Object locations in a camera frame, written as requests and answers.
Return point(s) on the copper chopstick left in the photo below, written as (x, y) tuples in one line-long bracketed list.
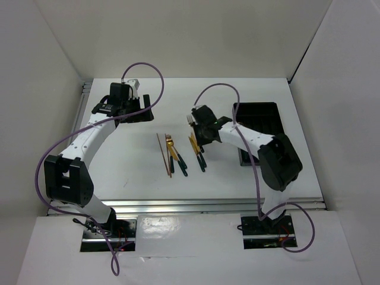
[(163, 156)]

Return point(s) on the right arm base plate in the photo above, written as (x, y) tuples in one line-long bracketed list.
[(264, 235)]

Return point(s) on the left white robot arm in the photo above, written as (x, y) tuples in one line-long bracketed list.
[(67, 178)]

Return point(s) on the copper chopstick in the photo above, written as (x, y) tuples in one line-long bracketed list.
[(163, 156), (168, 156)]

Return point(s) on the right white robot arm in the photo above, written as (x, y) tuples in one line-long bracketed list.
[(278, 160)]

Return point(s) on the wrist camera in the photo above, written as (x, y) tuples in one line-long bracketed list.
[(196, 107), (131, 87)]

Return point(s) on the aluminium table rail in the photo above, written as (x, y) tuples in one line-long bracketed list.
[(185, 206)]

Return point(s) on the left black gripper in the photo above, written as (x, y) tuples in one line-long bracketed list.
[(142, 116)]

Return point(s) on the black cutlery tray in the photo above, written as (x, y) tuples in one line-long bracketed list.
[(262, 117)]

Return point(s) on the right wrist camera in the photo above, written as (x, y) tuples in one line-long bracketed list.
[(196, 107)]

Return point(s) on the copper chopstick right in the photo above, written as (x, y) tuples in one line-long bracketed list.
[(168, 156)]

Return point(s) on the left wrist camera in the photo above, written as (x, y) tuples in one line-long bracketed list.
[(131, 87)]

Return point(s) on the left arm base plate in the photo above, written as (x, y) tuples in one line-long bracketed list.
[(121, 239)]

